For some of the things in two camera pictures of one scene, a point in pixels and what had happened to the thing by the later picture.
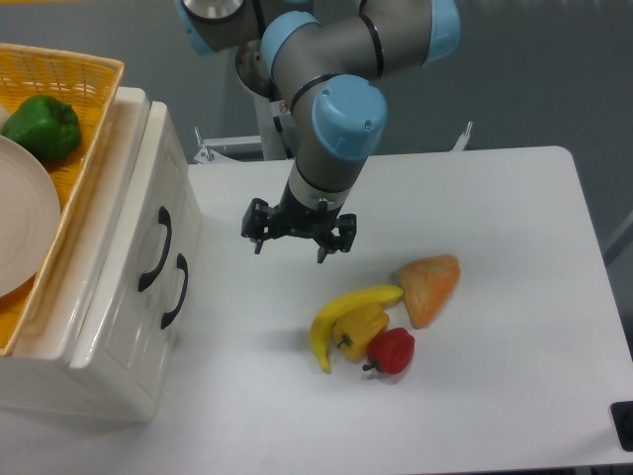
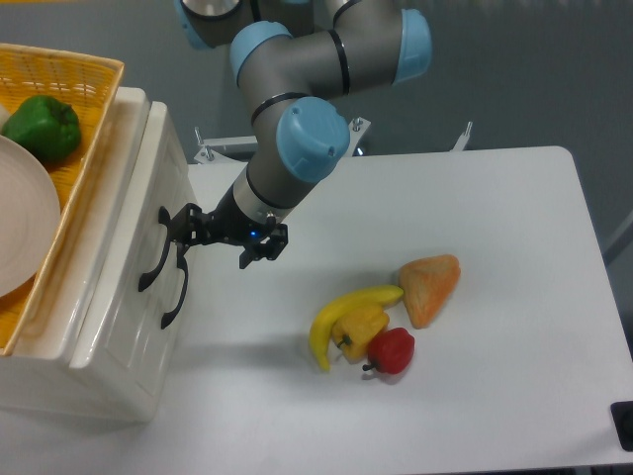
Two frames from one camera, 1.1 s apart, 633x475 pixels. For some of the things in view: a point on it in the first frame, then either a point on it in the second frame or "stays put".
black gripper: (294, 216) -> (226, 223)
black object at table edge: (623, 415) stays put
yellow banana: (321, 329) stays put
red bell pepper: (391, 351) stays put
